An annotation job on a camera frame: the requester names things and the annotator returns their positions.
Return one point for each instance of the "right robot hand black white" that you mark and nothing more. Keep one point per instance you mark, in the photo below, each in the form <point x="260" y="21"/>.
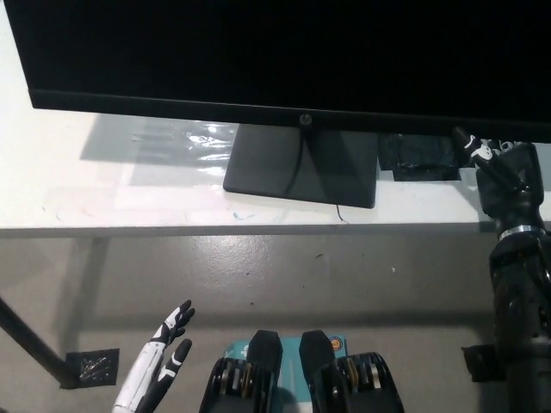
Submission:
<point x="514" y="185"/>

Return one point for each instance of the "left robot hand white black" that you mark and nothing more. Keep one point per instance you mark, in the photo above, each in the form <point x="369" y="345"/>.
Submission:
<point x="144" y="370"/>

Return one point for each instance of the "black HP computer monitor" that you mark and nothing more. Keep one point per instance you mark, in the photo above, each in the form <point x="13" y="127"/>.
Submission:
<point x="258" y="51"/>

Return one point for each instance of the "white desk leg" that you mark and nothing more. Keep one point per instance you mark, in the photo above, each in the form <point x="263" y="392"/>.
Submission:
<point x="88" y="279"/>

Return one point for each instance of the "black floor tape patch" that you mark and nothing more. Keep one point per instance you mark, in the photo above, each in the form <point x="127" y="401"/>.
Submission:
<point x="480" y="363"/>
<point x="99" y="363"/>

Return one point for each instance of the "black metal bar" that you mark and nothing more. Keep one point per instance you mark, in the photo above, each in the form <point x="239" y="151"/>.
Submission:
<point x="26" y="333"/>

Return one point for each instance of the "small teal tape piece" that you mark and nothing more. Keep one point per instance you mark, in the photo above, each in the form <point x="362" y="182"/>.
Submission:
<point x="240" y="214"/>

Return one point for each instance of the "clear plastic tape sheet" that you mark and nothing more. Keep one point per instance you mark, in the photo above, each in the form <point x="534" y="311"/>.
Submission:
<point x="204" y="139"/>

